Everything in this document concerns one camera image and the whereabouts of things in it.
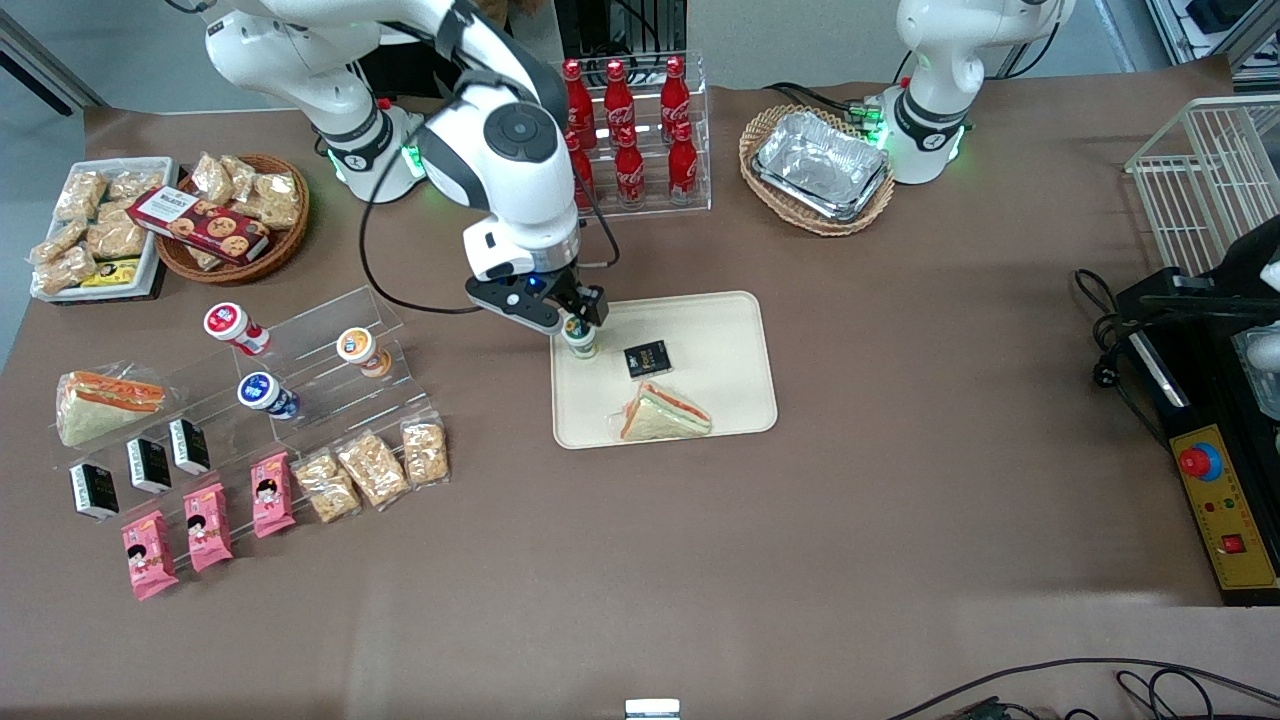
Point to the red lid gum bottle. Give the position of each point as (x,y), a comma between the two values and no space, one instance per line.
(230,324)

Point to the black equipment stand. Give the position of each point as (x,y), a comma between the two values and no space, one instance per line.
(600,25)

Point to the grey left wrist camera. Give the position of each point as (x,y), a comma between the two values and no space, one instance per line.
(1265,350)

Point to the red cookie box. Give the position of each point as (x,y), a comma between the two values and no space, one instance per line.
(200,225)

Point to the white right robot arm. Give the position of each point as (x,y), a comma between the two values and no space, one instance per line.
(520,190)

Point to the white plastic bin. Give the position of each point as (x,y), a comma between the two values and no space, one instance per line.
(150,270)

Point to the red cola bottle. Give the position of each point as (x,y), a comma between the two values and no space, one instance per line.
(586,180)
(683,168)
(629,175)
(675,92)
(580,95)
(619,95)

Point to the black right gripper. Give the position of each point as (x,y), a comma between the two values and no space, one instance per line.
(573,297)

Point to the black yellow control box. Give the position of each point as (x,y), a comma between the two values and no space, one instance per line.
(1225,500)

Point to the small white block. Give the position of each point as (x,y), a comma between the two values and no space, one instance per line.
(652,710)

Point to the green lid gum bottle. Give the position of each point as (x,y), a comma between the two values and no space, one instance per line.
(582,345)

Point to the beige plastic tray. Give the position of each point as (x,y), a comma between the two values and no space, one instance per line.
(720,340)

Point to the orange lid gum bottle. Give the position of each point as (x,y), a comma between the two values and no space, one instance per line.
(356,350)

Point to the clear acrylic bottle rack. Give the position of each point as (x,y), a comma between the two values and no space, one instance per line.
(650,210)

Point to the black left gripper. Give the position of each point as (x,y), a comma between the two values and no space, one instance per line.
(1251,263)

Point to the clear acrylic stepped stand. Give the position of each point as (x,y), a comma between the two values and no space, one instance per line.
(320,320)
(215,395)

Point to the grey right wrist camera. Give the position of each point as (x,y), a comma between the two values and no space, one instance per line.
(505,303)

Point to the yellow snack pack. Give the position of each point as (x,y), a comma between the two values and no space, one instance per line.
(112,273)

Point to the light tan wicker basket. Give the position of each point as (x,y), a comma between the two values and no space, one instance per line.
(760,195)

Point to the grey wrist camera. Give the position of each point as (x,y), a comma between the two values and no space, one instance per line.
(1265,350)
(505,303)

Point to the blue lid gum bottle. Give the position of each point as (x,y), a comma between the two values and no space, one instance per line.
(262,392)

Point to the small black square box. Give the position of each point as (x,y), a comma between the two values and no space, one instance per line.
(647,360)

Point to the pink snack pack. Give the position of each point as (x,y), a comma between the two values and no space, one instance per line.
(272,495)
(207,527)
(148,556)

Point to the wrapped triangle sandwich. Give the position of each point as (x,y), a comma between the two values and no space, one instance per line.
(100,410)
(665,418)

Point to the dark brown wicker basket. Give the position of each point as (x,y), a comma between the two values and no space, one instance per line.
(285,245)

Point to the stack of foil trays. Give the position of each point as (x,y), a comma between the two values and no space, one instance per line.
(822,165)

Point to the dark metal frame bar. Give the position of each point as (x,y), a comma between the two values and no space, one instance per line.
(45,65)

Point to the small black drink carton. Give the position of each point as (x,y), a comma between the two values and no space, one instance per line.
(94,490)
(150,466)
(190,446)

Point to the grey metal shelving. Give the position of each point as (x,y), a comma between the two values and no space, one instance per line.
(1215,20)

